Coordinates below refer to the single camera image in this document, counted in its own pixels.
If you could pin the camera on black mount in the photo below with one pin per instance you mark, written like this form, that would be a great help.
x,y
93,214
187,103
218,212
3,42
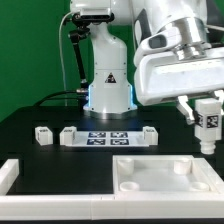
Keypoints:
x,y
82,20

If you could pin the white U-shaped obstacle fence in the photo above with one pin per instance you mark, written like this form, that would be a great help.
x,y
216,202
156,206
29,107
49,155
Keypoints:
x,y
118,205

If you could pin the white marker base plate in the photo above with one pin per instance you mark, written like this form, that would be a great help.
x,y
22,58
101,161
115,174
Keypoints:
x,y
107,139

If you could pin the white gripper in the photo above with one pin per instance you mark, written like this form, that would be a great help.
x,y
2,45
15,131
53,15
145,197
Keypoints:
x,y
161,77

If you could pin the white square tabletop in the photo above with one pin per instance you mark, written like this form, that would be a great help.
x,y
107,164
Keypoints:
x,y
166,173

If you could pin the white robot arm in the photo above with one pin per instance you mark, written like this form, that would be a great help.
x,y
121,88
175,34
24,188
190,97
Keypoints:
x,y
112,94

